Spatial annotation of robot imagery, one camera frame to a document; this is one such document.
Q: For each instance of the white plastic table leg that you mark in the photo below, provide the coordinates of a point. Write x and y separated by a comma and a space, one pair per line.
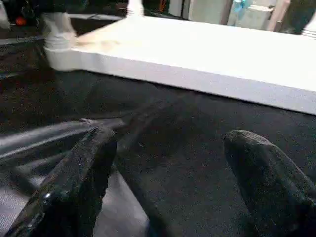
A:
309, 30
56, 32
134, 8

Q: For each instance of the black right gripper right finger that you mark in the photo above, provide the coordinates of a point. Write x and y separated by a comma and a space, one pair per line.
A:
271, 187

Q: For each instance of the white plastic table top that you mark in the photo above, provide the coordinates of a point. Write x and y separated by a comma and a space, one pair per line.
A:
197, 49

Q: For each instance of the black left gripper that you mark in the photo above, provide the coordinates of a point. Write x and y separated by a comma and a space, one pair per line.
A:
32, 10

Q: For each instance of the black shiny table mat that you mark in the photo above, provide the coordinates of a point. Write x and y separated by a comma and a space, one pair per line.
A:
172, 123

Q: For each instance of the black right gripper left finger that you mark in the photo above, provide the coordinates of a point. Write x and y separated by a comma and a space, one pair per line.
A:
71, 187

